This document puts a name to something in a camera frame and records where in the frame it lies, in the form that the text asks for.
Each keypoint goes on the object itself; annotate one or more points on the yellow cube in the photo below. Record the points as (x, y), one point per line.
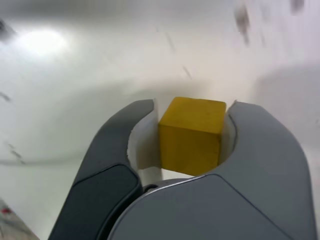
(190, 140)

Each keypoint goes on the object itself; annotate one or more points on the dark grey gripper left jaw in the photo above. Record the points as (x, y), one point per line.
(100, 175)

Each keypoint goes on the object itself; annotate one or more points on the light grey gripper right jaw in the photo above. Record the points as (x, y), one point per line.
(262, 175)

